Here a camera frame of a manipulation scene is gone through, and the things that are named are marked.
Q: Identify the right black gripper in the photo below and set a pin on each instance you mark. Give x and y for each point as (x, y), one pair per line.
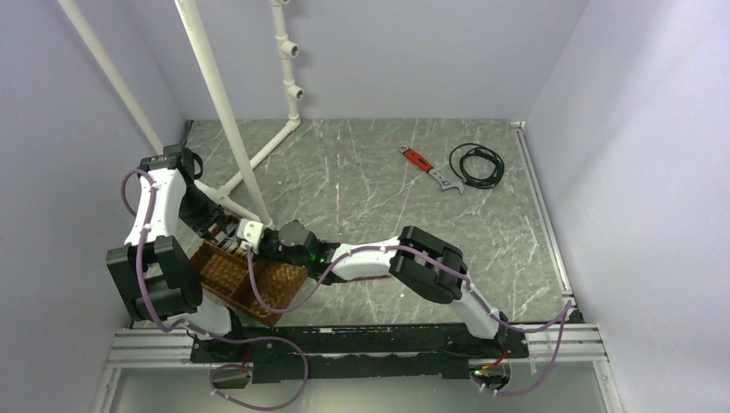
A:
(260, 255)

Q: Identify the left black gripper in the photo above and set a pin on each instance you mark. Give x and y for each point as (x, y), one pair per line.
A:
(214, 214)

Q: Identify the woven wicker basket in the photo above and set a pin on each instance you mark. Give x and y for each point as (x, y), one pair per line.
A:
(247, 288)

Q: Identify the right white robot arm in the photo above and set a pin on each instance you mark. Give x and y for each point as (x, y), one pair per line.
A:
(430, 267)

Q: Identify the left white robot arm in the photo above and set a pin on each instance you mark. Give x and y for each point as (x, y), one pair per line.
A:
(153, 274)

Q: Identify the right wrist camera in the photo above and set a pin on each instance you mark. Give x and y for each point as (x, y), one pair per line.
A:
(250, 232)

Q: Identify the white pvc pipe frame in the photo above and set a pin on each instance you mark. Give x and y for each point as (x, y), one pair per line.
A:
(241, 193)

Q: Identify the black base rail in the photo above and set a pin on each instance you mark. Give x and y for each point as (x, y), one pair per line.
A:
(349, 352)

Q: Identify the aluminium frame rail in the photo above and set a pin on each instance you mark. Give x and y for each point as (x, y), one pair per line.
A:
(148, 348)

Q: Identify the red handled adjustable wrench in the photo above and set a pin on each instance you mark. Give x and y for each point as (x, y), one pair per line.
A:
(423, 164)

